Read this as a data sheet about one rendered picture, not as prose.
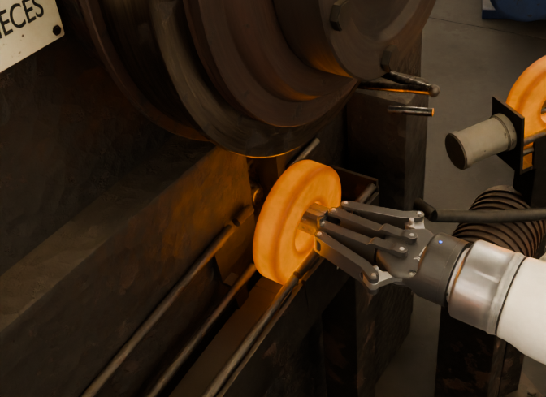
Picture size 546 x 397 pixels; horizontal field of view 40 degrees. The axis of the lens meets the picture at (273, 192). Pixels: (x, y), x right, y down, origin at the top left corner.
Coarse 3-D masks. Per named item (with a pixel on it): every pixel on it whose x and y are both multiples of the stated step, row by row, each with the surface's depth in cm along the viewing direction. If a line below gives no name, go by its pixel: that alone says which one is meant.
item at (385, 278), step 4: (376, 268) 80; (380, 272) 81; (384, 272) 81; (364, 276) 81; (380, 276) 80; (384, 276) 80; (388, 276) 80; (364, 280) 81; (380, 280) 80; (384, 280) 80; (388, 280) 80; (392, 280) 81; (396, 280) 81; (400, 280) 81; (368, 284) 80; (372, 284) 80; (376, 284) 80; (380, 284) 80; (384, 284) 80; (372, 288) 80; (376, 288) 80
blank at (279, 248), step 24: (288, 168) 87; (312, 168) 87; (288, 192) 84; (312, 192) 87; (336, 192) 93; (264, 216) 84; (288, 216) 84; (264, 240) 84; (288, 240) 86; (312, 240) 93; (264, 264) 86; (288, 264) 88
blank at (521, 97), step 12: (540, 60) 110; (528, 72) 110; (540, 72) 109; (516, 84) 111; (528, 84) 109; (540, 84) 109; (516, 96) 111; (528, 96) 110; (540, 96) 111; (516, 108) 111; (528, 108) 111; (540, 108) 112; (528, 120) 113; (540, 120) 114; (528, 132) 114
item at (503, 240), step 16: (496, 192) 126; (512, 192) 125; (480, 208) 124; (496, 208) 122; (512, 208) 122; (528, 208) 123; (464, 224) 122; (480, 224) 120; (496, 224) 119; (512, 224) 120; (528, 224) 121; (544, 224) 125; (496, 240) 116; (512, 240) 118; (528, 240) 120; (528, 256) 120; (448, 320) 128; (448, 336) 130; (464, 336) 128; (480, 336) 126; (496, 336) 124; (448, 352) 132; (464, 352) 130; (480, 352) 128; (496, 352) 128; (448, 368) 135; (464, 368) 132; (480, 368) 130; (496, 368) 133; (448, 384) 138; (464, 384) 135; (480, 384) 132; (496, 384) 139
